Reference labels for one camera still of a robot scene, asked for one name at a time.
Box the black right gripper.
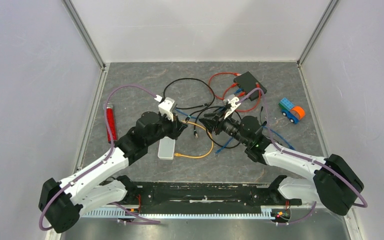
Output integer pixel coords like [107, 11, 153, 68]
[199, 106, 250, 146]

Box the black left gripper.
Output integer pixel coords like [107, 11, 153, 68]
[146, 111, 188, 146]

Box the clear plastic box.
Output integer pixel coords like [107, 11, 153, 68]
[157, 136, 176, 160]

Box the yellow ethernet cable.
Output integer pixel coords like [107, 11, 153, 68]
[173, 120, 215, 160]

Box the red ethernet cable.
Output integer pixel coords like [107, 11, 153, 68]
[207, 71, 243, 97]
[221, 82, 263, 114]

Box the black network switch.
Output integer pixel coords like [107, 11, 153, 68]
[233, 71, 267, 103]

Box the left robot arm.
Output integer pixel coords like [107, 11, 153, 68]
[38, 111, 188, 233]

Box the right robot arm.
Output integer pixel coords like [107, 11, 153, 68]
[199, 112, 364, 216]

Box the red glitter tube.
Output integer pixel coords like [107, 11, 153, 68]
[104, 102, 117, 144]

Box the blue lego brick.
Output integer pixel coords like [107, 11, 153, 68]
[278, 97, 298, 124]

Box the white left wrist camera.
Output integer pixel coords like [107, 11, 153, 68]
[154, 95, 176, 122]

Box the black power adapter cable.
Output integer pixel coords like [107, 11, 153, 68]
[258, 105, 268, 127]

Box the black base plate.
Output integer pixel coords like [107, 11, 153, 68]
[118, 181, 302, 215]

